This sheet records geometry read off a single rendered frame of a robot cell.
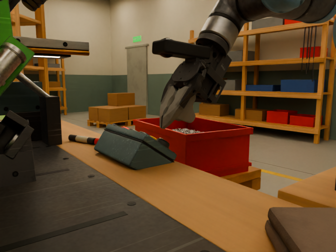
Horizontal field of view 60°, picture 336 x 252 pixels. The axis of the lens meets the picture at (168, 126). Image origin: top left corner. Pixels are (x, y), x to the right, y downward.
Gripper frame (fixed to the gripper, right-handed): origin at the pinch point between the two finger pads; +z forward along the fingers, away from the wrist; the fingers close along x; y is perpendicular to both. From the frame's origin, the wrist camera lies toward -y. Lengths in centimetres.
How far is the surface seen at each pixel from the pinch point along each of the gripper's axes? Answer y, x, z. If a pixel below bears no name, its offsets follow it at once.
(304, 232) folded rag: -7.4, -35.2, 9.7
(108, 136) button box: -5.5, 5.7, 7.4
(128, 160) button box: -5.5, -5.1, 10.1
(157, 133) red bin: 13.8, 19.7, -1.4
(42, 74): 29, 286, -38
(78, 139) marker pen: -4.7, 20.0, 10.3
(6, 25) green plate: -29.3, 8.2, 0.6
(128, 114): 277, 551, -110
